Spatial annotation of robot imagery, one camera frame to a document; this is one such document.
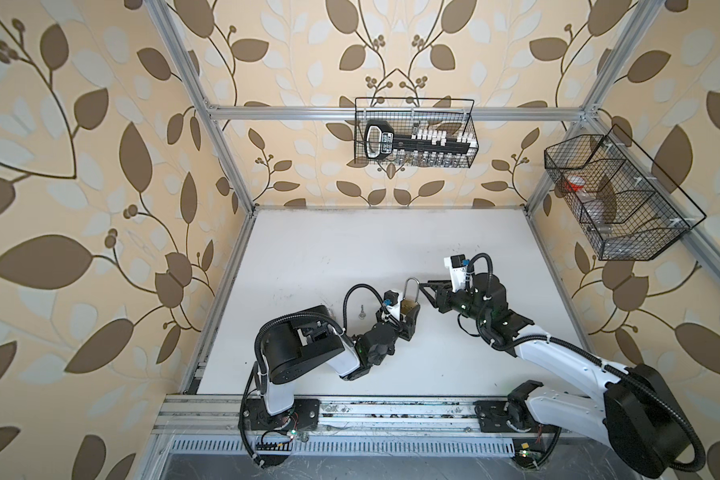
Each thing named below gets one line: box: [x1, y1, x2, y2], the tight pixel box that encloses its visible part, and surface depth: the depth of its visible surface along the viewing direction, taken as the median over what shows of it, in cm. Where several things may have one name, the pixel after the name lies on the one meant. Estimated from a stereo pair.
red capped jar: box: [564, 175, 586, 192], surface depth 84 cm
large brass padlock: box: [400, 277, 421, 322], surface depth 84 cm
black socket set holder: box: [363, 120, 477, 167], surface depth 86 cm
